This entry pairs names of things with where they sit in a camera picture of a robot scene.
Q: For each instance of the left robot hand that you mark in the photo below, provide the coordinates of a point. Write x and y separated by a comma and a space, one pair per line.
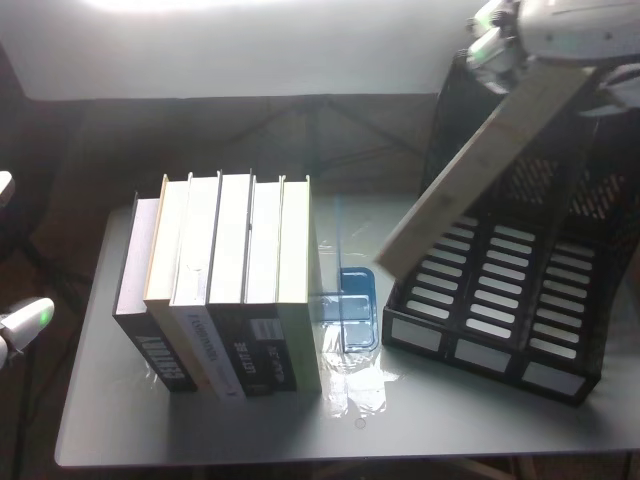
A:
27, 320

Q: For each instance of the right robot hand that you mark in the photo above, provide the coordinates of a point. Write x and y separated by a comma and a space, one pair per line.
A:
575, 30

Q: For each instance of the small cream cover book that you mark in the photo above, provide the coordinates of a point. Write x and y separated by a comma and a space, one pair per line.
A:
475, 165

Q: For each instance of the black book titled Century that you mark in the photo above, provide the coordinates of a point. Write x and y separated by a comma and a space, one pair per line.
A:
132, 260

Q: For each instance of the cream spine book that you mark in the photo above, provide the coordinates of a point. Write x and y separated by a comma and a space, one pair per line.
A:
162, 240

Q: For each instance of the white spine book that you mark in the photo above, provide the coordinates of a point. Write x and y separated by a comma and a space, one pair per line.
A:
192, 240

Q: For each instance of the black book Let It Be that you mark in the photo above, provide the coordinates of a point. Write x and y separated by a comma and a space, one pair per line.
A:
227, 240

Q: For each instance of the black plastic file rack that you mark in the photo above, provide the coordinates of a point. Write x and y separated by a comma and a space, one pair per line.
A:
612, 250

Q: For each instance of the black book with barcode label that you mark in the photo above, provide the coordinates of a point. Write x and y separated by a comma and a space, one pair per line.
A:
262, 240

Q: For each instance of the pale green cover book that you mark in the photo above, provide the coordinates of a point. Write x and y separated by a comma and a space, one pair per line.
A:
292, 240

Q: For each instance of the blue transparent bookend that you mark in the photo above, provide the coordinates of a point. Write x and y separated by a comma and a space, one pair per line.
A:
357, 285

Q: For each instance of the wooden table leg frame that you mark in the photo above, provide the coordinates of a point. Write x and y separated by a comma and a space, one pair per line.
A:
527, 470

